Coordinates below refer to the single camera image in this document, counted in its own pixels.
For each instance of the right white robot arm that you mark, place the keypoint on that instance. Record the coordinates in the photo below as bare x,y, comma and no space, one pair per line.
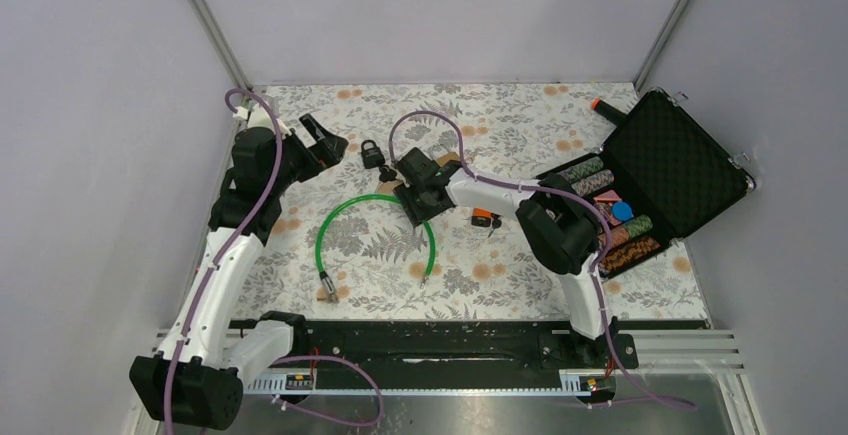
560,227

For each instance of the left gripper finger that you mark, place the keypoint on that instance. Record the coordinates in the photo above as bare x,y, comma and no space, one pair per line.
325,141
329,155

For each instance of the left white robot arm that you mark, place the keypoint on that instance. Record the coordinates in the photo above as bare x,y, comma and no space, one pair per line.
193,378

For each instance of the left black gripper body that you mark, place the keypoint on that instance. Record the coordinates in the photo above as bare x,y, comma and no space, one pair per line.
297,163

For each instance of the black orange marker pen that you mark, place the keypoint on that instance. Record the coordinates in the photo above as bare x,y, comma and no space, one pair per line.
608,112

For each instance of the brass padlock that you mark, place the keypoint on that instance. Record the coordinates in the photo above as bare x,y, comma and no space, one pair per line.
442,155

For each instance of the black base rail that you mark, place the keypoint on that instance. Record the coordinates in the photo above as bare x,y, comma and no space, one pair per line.
407,356

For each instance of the floral table mat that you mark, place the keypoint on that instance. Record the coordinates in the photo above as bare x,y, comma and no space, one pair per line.
340,250

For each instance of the orange black padlock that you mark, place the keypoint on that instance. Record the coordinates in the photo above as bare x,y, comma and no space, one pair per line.
485,219

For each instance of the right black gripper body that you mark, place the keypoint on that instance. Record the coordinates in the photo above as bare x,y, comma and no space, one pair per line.
417,205

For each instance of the black poker chip case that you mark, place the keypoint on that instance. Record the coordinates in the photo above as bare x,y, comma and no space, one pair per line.
658,178

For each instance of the black padlock with keys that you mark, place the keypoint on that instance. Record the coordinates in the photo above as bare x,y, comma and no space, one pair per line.
373,159

